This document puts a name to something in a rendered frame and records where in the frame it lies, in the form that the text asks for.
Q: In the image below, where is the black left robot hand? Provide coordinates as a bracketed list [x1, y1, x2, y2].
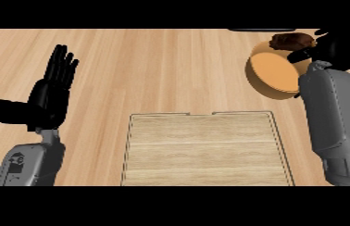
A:
[0, 44, 81, 132]

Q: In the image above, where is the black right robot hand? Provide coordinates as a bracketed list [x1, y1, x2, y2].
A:
[285, 29, 350, 72]

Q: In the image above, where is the brown sweet potato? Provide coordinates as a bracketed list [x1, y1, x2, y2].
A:
[267, 32, 317, 51]

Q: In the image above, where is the orange pot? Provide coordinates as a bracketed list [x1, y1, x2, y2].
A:
[245, 40, 305, 101]

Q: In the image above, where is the pale wooden tray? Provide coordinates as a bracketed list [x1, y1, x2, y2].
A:
[119, 110, 297, 187]

